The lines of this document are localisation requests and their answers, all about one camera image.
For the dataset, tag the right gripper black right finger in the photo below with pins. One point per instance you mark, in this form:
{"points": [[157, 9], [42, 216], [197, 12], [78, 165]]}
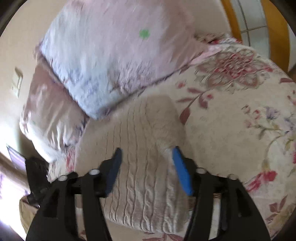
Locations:
{"points": [[239, 218]]}

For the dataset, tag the beige cable-knit sweater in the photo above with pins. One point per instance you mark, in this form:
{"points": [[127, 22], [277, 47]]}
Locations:
{"points": [[147, 194]]}

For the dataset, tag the beige wall switch panel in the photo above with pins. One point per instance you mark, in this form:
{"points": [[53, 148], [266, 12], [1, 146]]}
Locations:
{"points": [[16, 82]]}

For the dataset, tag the person's left hand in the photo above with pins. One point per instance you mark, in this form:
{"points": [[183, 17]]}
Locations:
{"points": [[27, 213]]}

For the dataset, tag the blue lavender print pillow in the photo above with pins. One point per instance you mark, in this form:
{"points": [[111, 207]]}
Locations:
{"points": [[103, 51]]}

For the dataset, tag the wall television screen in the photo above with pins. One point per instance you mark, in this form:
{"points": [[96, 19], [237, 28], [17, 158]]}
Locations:
{"points": [[19, 162]]}

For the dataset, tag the pink floral pillow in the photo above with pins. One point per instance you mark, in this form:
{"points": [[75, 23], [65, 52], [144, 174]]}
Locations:
{"points": [[51, 119]]}

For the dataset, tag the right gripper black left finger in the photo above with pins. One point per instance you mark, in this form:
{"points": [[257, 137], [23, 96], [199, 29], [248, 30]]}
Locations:
{"points": [[73, 202]]}

